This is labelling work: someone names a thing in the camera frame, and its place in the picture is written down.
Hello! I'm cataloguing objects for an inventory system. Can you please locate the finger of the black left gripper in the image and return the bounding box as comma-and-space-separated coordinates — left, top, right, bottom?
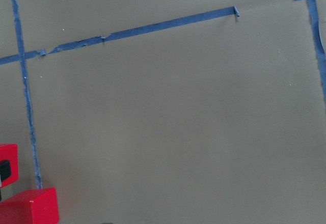
0, 160, 11, 188

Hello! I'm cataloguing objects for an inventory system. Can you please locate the red block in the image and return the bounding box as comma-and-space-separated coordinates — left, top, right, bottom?
1, 187, 60, 224
1, 144, 19, 187

